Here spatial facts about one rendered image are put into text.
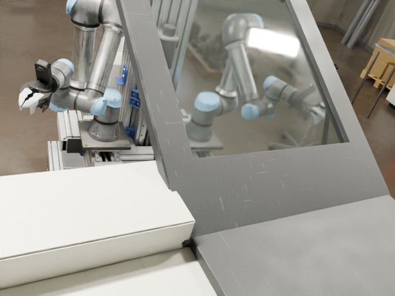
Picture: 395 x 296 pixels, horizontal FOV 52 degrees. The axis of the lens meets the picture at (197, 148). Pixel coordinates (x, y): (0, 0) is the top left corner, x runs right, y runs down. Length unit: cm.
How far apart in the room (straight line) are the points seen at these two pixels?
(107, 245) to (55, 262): 10
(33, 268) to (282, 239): 55
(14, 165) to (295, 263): 276
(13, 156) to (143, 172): 261
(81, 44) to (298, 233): 118
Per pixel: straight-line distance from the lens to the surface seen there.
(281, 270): 94
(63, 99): 162
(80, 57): 182
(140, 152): 207
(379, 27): 958
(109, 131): 192
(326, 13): 1027
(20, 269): 81
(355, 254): 109
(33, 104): 137
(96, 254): 84
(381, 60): 749
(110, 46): 166
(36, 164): 345
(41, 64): 141
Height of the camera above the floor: 215
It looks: 33 degrees down
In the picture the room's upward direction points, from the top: 17 degrees clockwise
